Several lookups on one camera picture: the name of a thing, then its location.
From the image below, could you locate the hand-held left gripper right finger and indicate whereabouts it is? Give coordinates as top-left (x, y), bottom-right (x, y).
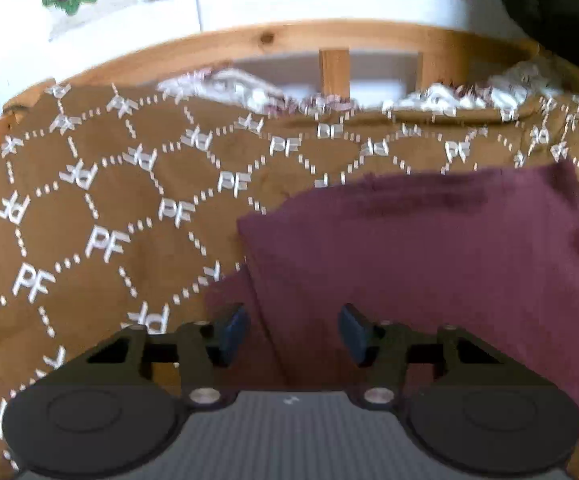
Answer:
top-left (338, 303), bottom-right (513, 414)

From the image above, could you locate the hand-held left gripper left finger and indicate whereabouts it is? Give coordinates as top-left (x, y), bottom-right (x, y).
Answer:
top-left (76, 303), bottom-right (251, 411)

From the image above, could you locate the brown patterned blanket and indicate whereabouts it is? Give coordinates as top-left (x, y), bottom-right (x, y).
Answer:
top-left (0, 77), bottom-right (579, 480)

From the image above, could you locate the white floral bedsheet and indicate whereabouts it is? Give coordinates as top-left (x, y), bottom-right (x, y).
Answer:
top-left (157, 60), bottom-right (560, 122)

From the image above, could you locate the maroon long-sleeve shirt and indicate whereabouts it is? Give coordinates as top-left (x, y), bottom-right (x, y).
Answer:
top-left (204, 160), bottom-right (579, 421)

